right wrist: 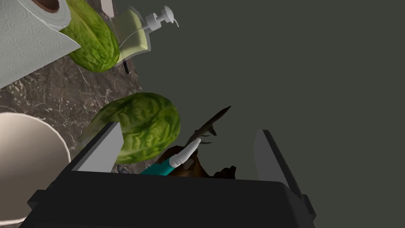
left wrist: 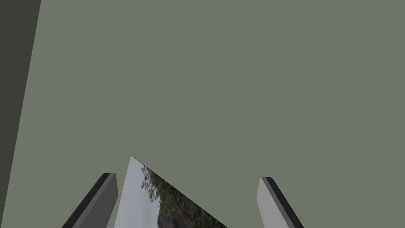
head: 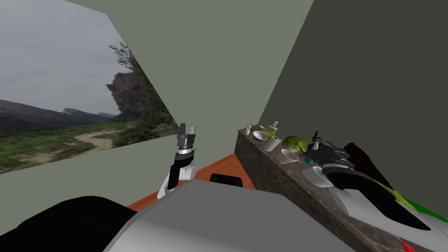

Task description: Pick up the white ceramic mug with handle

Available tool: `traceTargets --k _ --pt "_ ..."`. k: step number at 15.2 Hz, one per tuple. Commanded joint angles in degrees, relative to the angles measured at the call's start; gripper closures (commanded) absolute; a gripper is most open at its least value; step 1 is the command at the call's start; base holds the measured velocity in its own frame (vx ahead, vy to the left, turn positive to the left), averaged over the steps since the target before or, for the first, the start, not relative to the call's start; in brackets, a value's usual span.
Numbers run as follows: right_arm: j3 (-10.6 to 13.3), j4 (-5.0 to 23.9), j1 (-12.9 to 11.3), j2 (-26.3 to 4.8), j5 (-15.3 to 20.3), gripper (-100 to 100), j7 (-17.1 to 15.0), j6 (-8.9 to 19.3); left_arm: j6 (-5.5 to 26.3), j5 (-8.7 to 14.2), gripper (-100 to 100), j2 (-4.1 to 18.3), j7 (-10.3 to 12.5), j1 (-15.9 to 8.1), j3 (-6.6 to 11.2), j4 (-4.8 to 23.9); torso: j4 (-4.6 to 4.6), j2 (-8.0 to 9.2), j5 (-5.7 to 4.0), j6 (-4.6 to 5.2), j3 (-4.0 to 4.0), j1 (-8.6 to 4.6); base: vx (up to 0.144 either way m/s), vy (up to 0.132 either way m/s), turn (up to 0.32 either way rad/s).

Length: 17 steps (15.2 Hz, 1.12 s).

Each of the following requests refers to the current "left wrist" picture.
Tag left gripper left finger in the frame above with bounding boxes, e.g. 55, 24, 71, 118
61, 172, 119, 228

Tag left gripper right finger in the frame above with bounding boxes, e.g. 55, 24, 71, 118
256, 177, 305, 228

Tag landscape picture on wall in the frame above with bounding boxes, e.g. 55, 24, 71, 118
114, 154, 228, 228

